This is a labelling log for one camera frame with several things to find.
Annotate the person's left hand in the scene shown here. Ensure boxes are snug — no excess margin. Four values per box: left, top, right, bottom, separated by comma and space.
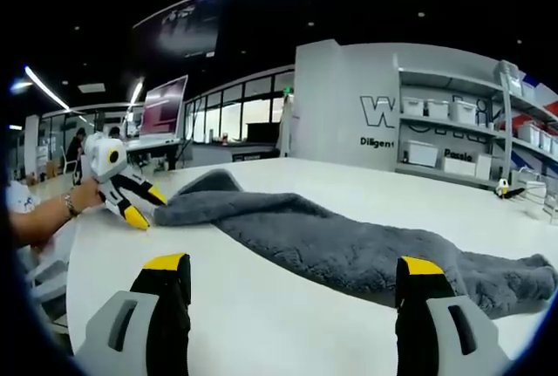
71, 177, 105, 216

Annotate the grey metal shelf unit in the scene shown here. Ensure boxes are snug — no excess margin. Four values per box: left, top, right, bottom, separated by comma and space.
394, 55, 558, 190

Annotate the hanging white coat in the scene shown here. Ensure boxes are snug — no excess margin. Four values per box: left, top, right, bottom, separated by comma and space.
278, 94, 296, 158

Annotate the white wire basket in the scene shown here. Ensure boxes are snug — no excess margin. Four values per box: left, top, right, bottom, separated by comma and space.
516, 167, 548, 205

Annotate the idle hand-held gripper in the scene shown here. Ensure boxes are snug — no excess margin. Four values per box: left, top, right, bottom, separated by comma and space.
494, 178, 527, 199

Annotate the row of white storage bins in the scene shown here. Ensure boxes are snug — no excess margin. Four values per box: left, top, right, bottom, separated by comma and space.
400, 68, 558, 157

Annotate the large monitor on stand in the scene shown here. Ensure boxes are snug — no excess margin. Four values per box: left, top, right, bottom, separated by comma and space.
139, 74, 189, 140

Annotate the dark hanging screen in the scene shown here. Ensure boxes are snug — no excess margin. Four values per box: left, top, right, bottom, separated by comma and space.
133, 0, 230, 58

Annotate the large white storage box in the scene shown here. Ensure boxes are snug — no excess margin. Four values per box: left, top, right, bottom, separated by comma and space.
403, 140, 439, 167

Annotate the black equipment case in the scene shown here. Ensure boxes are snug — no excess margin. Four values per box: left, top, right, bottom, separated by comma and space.
246, 121, 280, 144

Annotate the grey fluffy towel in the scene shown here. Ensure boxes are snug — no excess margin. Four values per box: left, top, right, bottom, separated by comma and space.
153, 168, 558, 320

